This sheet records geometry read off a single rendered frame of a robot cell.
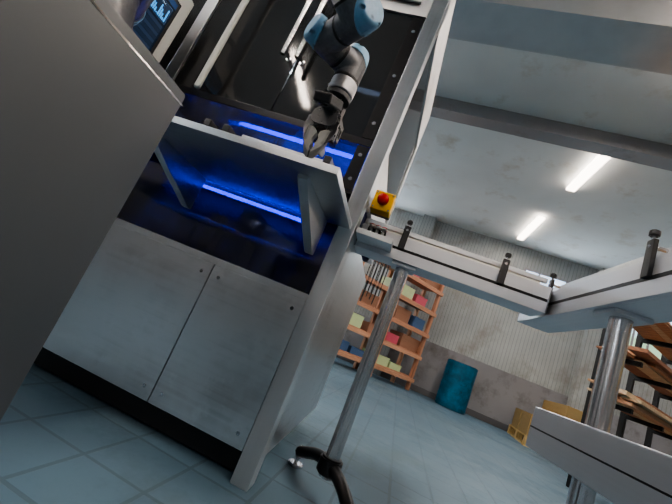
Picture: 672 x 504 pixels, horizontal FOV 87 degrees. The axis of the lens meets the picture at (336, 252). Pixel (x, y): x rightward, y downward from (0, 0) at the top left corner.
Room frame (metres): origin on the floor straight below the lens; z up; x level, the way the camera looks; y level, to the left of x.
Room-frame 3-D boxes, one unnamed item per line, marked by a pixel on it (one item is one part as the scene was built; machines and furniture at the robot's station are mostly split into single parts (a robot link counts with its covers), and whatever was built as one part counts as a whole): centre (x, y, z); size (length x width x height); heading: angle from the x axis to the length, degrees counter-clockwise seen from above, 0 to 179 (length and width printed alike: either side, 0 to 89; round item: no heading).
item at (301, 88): (1.23, 0.24, 1.51); 0.43 x 0.01 x 0.59; 78
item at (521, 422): (6.39, -4.64, 0.43); 1.39 x 0.99 x 0.86; 165
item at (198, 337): (1.87, 0.88, 0.44); 2.06 x 1.00 x 0.88; 78
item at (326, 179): (1.08, 0.36, 0.87); 0.70 x 0.48 x 0.02; 78
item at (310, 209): (1.02, 0.12, 0.80); 0.34 x 0.03 x 0.13; 168
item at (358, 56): (0.87, 0.16, 1.21); 0.09 x 0.08 x 0.11; 127
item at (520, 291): (1.26, -0.40, 0.92); 0.69 x 0.15 x 0.16; 78
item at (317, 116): (0.88, 0.16, 1.05); 0.09 x 0.08 x 0.12; 168
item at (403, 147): (1.65, -0.12, 1.51); 0.85 x 0.01 x 0.59; 168
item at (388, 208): (1.18, -0.09, 1.00); 0.08 x 0.07 x 0.07; 168
